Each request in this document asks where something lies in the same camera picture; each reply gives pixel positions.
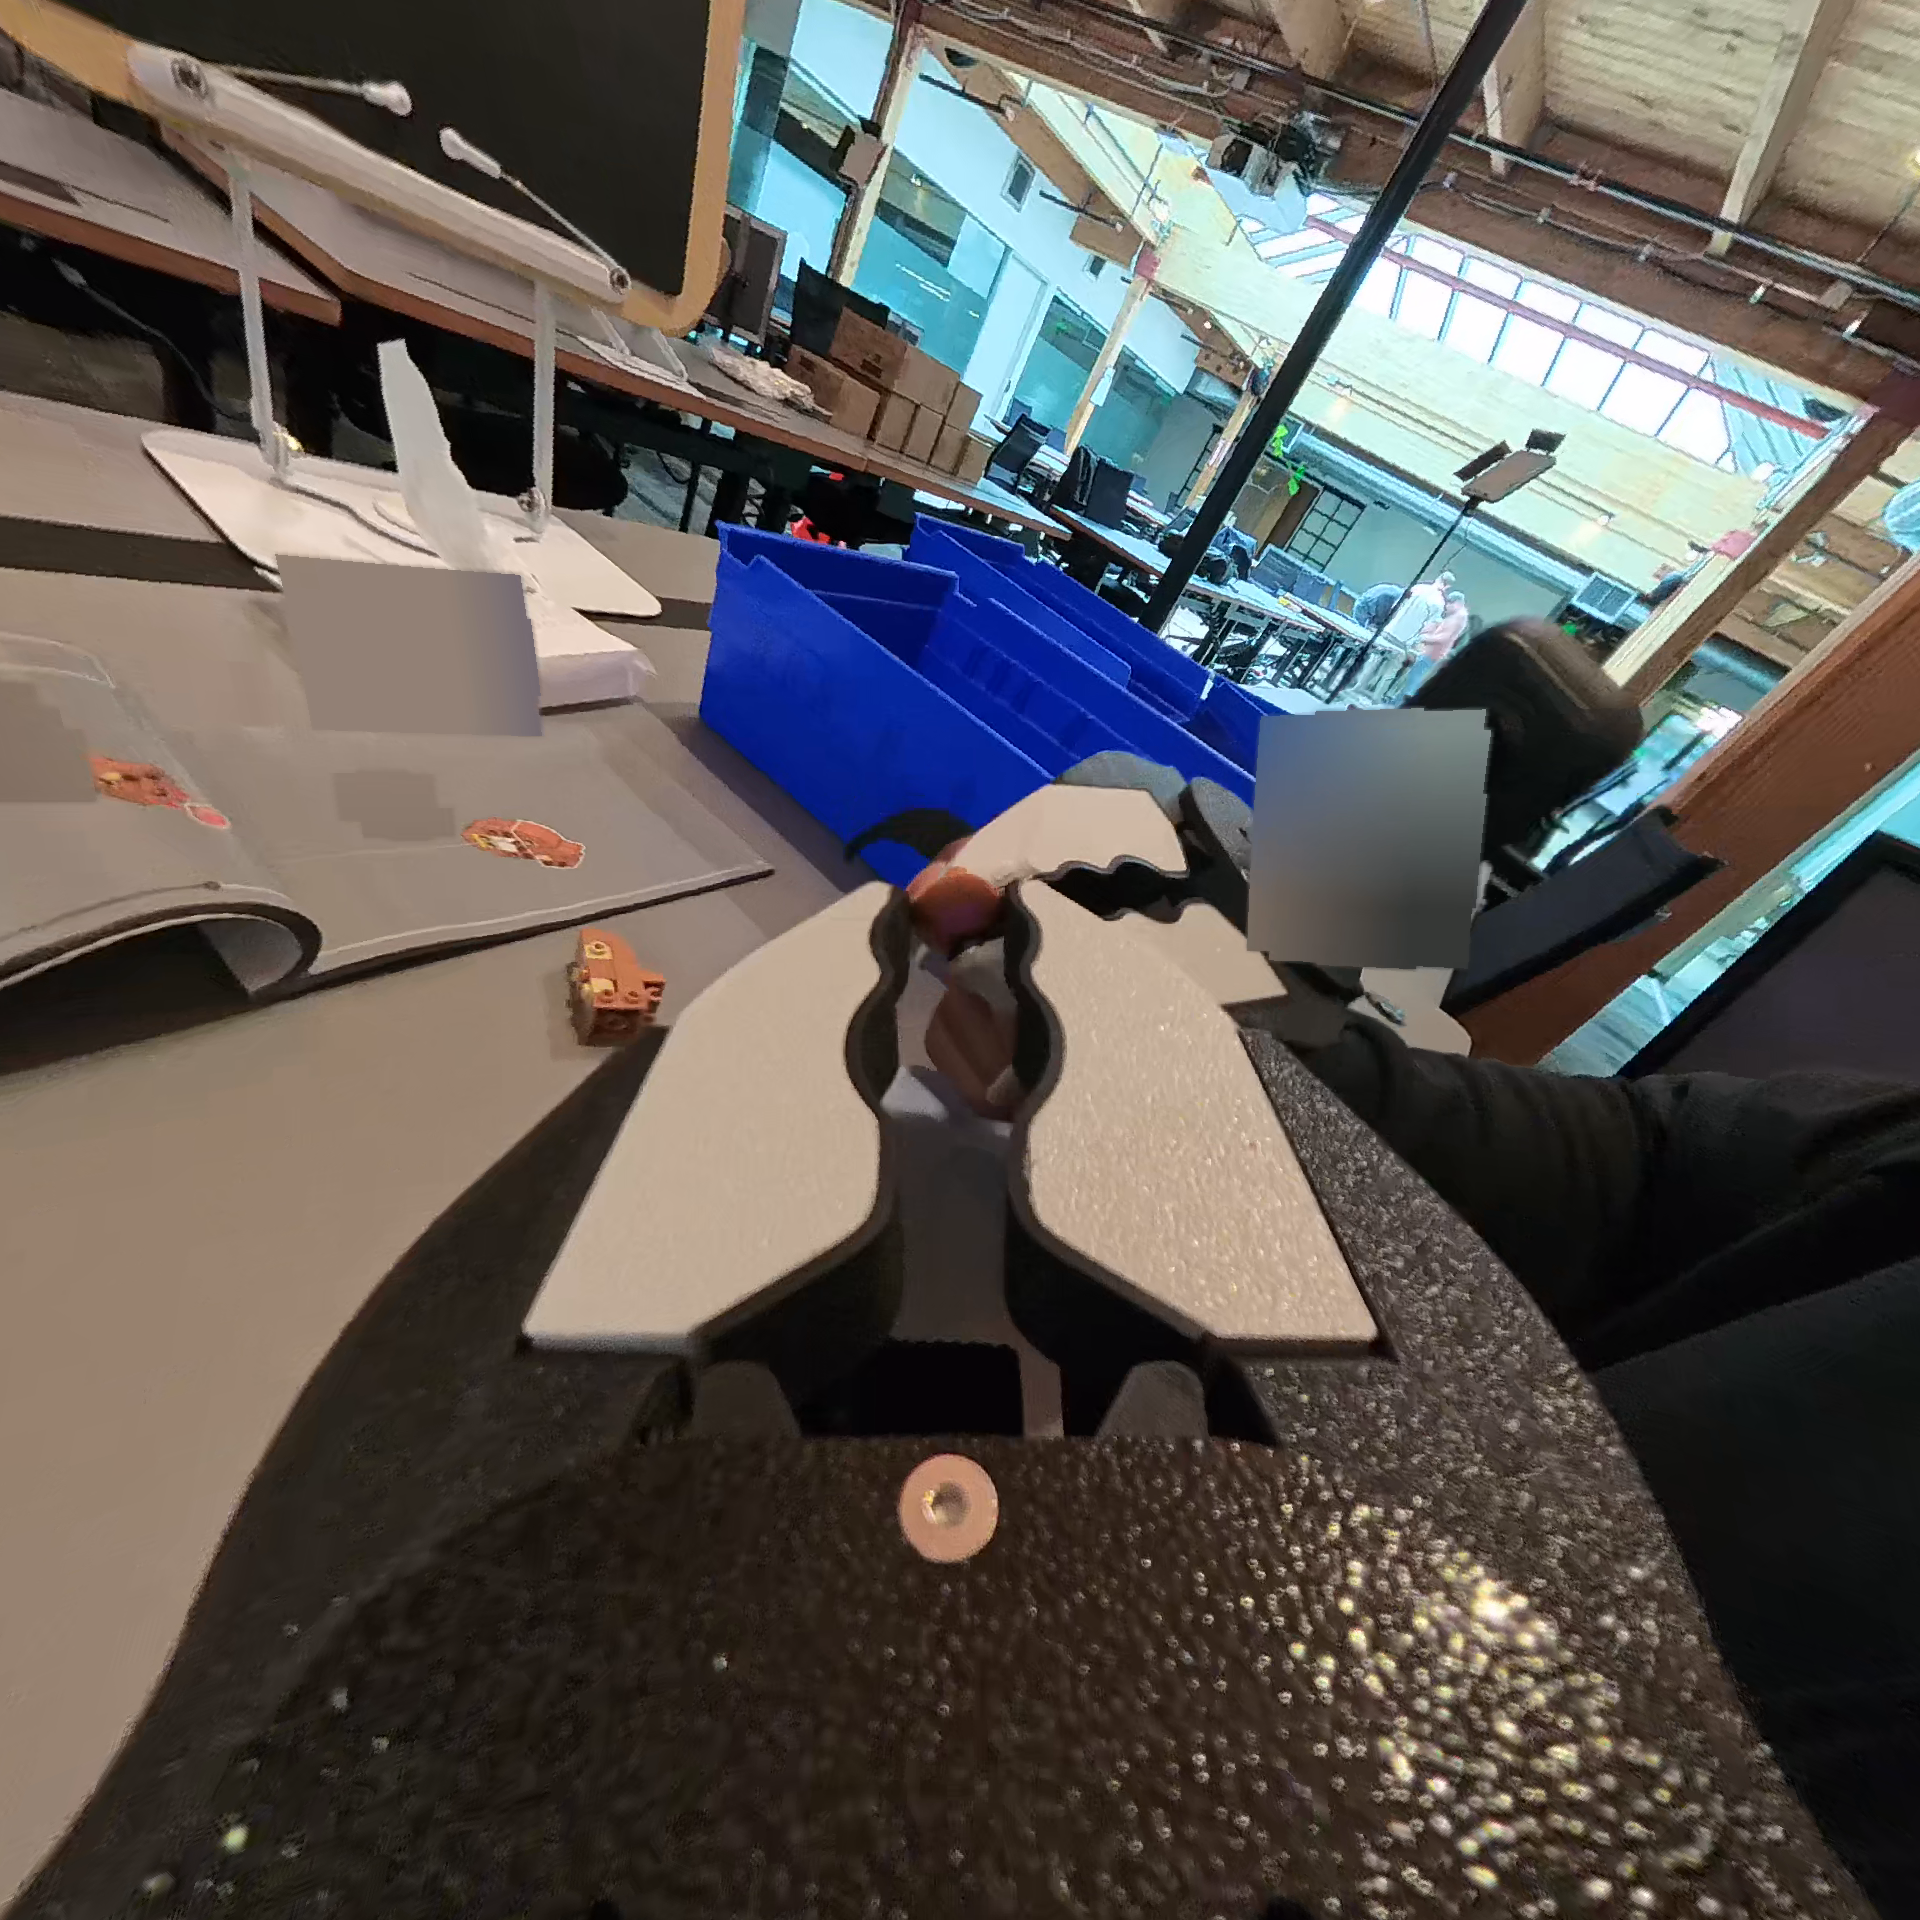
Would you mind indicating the black pole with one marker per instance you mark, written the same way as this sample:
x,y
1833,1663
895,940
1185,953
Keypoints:
x,y
1320,315

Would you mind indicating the person's right hand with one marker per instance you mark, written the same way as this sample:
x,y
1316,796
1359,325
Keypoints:
x,y
969,1053

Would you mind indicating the black board with wooden rim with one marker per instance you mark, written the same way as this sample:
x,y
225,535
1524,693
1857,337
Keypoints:
x,y
495,120

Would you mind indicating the brown toy brick model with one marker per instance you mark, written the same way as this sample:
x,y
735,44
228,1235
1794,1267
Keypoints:
x,y
615,987

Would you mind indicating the person's right forearm black sleeve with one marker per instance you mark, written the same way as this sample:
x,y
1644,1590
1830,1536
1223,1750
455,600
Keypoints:
x,y
1574,1140

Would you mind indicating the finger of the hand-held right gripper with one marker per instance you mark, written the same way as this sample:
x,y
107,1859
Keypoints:
x,y
1219,968
1073,833

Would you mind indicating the row of cardboard boxes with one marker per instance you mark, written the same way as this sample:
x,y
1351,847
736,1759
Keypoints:
x,y
893,390

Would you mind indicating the black office chair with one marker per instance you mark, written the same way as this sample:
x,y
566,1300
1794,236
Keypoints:
x,y
1544,720

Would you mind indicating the black flat panel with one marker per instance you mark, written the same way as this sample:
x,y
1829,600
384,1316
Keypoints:
x,y
1590,914

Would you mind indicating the grey instruction booklet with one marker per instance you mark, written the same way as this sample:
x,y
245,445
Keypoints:
x,y
495,885

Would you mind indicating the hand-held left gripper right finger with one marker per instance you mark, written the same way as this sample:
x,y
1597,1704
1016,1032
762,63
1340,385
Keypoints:
x,y
1185,1170

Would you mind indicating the person's black clothing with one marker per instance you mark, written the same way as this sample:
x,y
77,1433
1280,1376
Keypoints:
x,y
1771,1575

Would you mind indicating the studio light on stand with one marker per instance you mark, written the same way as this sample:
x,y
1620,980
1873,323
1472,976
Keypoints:
x,y
1508,464

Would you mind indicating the dark monitor screen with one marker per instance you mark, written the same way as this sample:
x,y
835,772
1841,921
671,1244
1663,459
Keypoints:
x,y
1800,974

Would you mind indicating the large blue plastic bin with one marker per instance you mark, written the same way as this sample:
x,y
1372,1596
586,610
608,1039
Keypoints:
x,y
871,705

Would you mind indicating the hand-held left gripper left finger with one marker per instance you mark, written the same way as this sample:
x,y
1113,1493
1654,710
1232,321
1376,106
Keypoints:
x,y
750,1110

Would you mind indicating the white desk stand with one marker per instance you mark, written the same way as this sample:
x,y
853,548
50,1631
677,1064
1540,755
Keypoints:
x,y
391,225

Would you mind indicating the small brown toy brick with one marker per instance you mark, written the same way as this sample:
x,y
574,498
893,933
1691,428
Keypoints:
x,y
957,904

